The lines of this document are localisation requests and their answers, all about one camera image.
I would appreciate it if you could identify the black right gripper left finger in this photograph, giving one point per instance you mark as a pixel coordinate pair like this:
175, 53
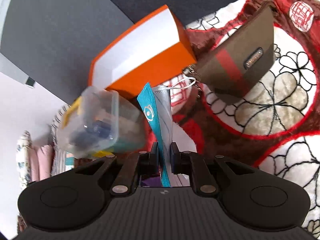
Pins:
119, 174

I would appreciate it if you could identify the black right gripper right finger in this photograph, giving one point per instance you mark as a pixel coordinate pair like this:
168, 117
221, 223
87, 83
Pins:
208, 177

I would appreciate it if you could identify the teal wet wipes packet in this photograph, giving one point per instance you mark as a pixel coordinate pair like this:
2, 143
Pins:
147, 101

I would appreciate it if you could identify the purple cloth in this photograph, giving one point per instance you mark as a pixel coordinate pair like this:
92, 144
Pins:
151, 182

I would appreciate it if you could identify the clear plastic storage container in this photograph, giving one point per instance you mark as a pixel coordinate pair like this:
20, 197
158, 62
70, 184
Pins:
101, 121

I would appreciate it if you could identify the striped cloth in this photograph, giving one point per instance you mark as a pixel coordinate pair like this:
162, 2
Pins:
62, 161

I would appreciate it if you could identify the red floral plush blanket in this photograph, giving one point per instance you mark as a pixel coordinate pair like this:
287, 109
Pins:
275, 127

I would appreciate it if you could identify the pink floral cushion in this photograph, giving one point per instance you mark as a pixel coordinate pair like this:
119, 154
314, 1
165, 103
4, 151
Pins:
34, 163

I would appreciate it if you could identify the brown pouch with red stripe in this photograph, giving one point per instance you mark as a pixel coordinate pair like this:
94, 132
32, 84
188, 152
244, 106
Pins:
233, 68

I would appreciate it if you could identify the orange cardboard box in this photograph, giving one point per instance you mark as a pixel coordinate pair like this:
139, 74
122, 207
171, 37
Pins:
154, 50

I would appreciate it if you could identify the grey sofa cushion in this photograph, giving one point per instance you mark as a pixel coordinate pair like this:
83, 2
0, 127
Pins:
54, 41

